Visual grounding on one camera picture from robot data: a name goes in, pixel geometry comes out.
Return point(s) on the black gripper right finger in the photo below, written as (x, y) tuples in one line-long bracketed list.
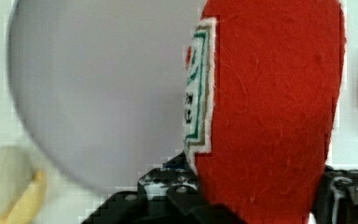
[(337, 197)]

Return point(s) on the red felt ketchup bottle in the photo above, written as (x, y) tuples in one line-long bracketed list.
[(263, 79)]

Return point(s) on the yellow felt banana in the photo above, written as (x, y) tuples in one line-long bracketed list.
[(22, 187)]

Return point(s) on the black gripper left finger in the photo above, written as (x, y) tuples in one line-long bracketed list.
[(167, 195)]

